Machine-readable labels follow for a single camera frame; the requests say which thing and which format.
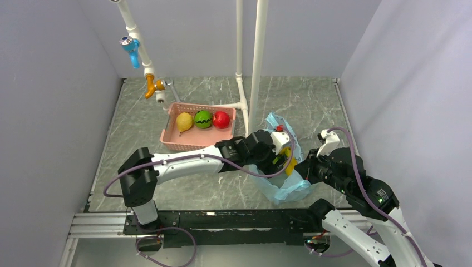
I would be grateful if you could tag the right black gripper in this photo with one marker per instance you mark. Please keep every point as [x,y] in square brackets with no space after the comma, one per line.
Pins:
[306,168]

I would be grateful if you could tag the blue plastic faucet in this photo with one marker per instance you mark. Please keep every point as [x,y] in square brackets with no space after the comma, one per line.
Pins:
[131,46]

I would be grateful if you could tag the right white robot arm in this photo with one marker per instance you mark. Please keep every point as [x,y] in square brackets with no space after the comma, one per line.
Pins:
[343,171]

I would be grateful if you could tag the yellow fake banana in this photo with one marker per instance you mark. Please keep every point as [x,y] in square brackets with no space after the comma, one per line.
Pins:
[289,164]

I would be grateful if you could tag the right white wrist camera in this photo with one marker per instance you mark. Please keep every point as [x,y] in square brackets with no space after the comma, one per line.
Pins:
[329,141]

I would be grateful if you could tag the green fake watermelon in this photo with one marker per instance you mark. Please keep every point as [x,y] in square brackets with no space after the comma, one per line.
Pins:
[203,119]

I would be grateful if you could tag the orange plastic faucet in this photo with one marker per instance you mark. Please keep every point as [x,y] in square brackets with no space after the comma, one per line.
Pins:
[152,86]

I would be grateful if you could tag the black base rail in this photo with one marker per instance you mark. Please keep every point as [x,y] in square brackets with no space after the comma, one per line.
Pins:
[228,227]

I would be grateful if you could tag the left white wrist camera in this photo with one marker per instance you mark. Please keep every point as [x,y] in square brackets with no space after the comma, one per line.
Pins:
[281,140]

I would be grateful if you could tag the red fake apple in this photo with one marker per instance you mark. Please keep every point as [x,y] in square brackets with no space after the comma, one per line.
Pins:
[221,120]

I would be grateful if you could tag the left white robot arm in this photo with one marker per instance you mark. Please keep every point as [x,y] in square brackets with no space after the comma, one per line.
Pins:
[143,172]

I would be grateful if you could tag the pink plastic basket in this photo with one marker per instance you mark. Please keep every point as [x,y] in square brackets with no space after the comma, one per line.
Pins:
[195,138]

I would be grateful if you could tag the silver wrench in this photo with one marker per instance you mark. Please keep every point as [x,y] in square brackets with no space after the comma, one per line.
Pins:
[170,84]

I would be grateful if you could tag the yellow fake pear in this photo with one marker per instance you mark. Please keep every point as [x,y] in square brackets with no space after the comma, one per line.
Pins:
[184,121]

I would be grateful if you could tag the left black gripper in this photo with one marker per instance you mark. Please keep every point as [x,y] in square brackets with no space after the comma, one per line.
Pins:
[270,167]

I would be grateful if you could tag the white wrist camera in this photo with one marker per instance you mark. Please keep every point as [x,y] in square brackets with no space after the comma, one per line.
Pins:
[329,141]
[281,140]

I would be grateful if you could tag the light blue plastic bag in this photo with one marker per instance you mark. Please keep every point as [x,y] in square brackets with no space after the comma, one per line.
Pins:
[288,186]

